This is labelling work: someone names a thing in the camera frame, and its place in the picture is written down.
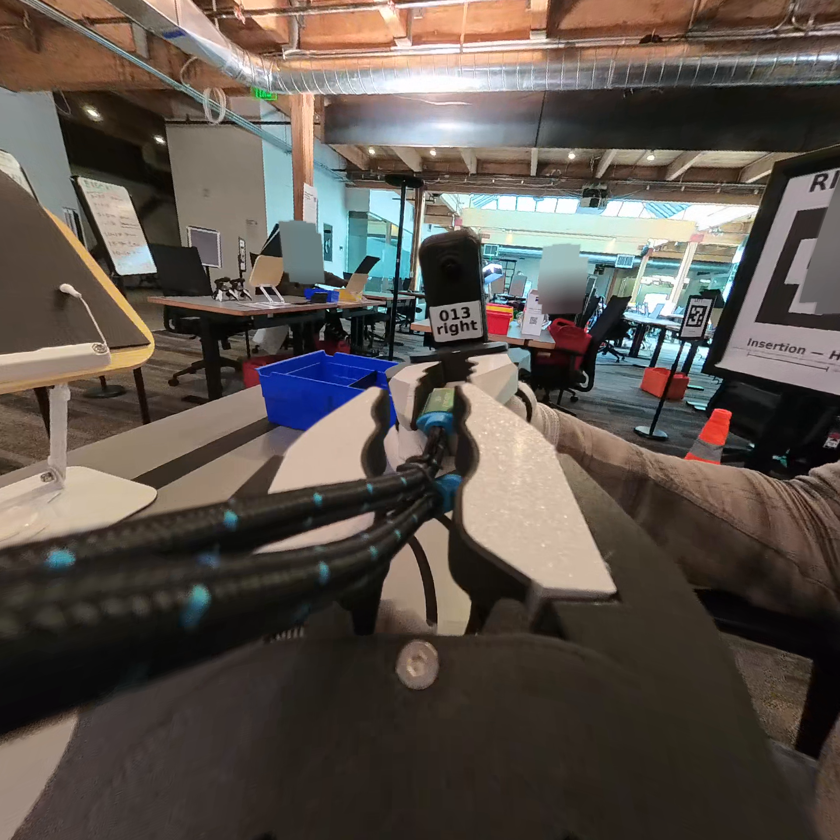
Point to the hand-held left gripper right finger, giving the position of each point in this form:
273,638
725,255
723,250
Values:
525,512

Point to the black monitor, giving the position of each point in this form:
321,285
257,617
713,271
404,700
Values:
180,269

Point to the white tablet stand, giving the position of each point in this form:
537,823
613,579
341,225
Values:
65,358

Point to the whiteboard with green writing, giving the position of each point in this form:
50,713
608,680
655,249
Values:
12,167

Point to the black-framed printed sign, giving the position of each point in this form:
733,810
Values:
774,354

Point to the black office chair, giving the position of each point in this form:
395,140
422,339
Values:
607,328
774,630

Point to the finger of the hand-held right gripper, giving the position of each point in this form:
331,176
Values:
408,394
502,380

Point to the black bin divider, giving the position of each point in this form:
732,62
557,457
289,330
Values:
361,380

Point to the black and white device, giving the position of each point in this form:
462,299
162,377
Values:
231,290

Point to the yellow plastic bin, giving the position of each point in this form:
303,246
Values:
354,294

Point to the ceiling projector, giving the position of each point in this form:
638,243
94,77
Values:
594,197

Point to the wooden column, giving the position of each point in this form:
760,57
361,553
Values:
302,157

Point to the orange traffic cone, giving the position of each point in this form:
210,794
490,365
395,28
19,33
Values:
710,439

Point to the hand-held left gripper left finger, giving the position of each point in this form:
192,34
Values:
321,446

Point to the person's right forearm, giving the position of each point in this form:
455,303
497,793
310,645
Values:
689,512

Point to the white printed card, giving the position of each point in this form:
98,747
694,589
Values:
535,315

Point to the small tag sign stand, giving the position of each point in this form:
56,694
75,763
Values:
697,318

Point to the grey framed sign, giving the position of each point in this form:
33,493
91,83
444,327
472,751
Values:
204,247

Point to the blue plastic bin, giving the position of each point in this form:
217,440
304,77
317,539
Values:
295,400
321,295

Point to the red plastic tray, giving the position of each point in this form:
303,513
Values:
499,321

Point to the orange fabric bin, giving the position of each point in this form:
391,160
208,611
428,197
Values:
663,384

